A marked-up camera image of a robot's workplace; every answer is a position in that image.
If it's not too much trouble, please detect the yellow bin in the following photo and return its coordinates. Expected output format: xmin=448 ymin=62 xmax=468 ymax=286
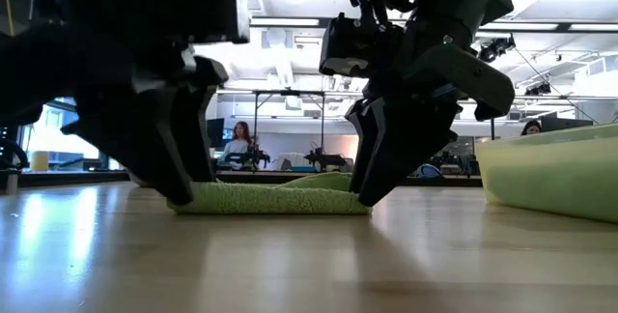
xmin=29 ymin=150 xmax=50 ymax=173

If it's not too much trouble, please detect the yellow translucent plastic basket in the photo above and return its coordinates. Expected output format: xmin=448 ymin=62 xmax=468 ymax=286
xmin=475 ymin=123 xmax=618 ymax=225

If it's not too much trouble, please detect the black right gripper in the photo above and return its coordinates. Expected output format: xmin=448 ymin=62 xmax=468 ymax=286
xmin=344 ymin=42 xmax=517 ymax=208

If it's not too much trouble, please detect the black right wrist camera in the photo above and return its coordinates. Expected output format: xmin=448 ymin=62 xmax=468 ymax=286
xmin=318 ymin=12 xmax=406 ymax=80

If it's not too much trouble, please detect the lime green microfiber towel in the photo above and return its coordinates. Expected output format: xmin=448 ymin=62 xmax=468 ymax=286
xmin=166 ymin=171 xmax=373 ymax=216

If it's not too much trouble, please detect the black station frame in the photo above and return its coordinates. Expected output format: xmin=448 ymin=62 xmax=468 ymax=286
xmin=214 ymin=89 xmax=618 ymax=159

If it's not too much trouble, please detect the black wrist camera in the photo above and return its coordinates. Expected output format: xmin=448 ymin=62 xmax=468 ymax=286
xmin=318 ymin=12 xmax=406 ymax=80
xmin=154 ymin=0 xmax=251 ymax=45

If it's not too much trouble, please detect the black monitor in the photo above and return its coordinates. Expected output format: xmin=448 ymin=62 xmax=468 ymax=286
xmin=539 ymin=116 xmax=595 ymax=134
xmin=207 ymin=118 xmax=227 ymax=150

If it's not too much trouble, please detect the person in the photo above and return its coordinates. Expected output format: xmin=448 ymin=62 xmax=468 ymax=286
xmin=520 ymin=119 xmax=543 ymax=137
xmin=220 ymin=120 xmax=255 ymax=164

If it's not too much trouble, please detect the overhead metal rail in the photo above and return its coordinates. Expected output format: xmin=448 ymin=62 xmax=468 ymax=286
xmin=248 ymin=15 xmax=618 ymax=34

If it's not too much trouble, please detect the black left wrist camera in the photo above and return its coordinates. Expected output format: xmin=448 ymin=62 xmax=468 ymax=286
xmin=154 ymin=0 xmax=251 ymax=45

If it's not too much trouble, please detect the black ceiling camera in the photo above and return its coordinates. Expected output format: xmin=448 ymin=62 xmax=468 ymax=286
xmin=524 ymin=82 xmax=552 ymax=97
xmin=477 ymin=35 xmax=517 ymax=66

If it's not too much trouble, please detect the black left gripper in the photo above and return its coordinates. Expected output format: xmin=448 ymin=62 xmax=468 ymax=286
xmin=57 ymin=37 xmax=231 ymax=207

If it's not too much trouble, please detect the black aluminium table frame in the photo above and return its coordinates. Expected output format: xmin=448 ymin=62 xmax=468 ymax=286
xmin=18 ymin=170 xmax=484 ymax=188

